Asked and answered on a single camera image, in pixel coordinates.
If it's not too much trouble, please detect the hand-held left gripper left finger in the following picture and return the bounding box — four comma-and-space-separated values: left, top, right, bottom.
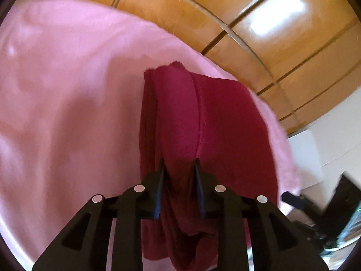
32, 158, 166, 271

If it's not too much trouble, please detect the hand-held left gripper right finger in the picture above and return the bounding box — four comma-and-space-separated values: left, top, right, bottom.
194, 158, 329, 271

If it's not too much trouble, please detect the wooden panelled wardrobe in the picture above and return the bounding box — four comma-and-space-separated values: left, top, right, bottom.
111, 0, 361, 135

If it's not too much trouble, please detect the white cabinet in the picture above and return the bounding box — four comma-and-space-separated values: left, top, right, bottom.
286, 89, 361, 196

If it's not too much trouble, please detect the pink blanket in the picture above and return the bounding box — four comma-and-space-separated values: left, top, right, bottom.
0, 0, 302, 271

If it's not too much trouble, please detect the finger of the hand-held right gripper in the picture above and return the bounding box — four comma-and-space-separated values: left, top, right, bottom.
282, 191, 311, 210

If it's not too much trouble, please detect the dark red garment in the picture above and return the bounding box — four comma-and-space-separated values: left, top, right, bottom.
139, 61, 283, 271

